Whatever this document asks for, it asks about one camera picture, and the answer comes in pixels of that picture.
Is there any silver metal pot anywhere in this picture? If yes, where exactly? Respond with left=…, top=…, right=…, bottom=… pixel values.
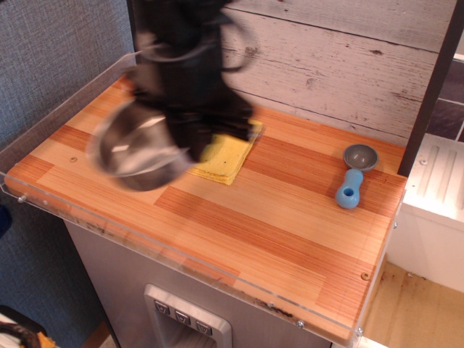
left=88, top=101, right=194, bottom=191

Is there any blue and grey spoon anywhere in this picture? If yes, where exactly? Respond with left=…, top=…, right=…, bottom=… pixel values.
left=335, top=144, right=379, bottom=210

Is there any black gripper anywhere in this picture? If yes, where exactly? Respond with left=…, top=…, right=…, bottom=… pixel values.
left=126, top=54, right=257, bottom=164

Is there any yellow object at corner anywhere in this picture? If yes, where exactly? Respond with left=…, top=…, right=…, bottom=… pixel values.
left=20, top=332, right=57, bottom=348

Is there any silver dispenser panel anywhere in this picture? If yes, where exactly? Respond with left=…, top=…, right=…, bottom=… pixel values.
left=144, top=284, right=233, bottom=347

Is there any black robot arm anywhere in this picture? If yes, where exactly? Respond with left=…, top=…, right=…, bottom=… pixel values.
left=131, top=1, right=253, bottom=162

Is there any yellow folded cloth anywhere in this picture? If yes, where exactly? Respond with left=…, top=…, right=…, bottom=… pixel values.
left=188, top=120, right=264, bottom=186

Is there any dark right frame post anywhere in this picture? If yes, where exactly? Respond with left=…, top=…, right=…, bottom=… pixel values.
left=397, top=0, right=463, bottom=177

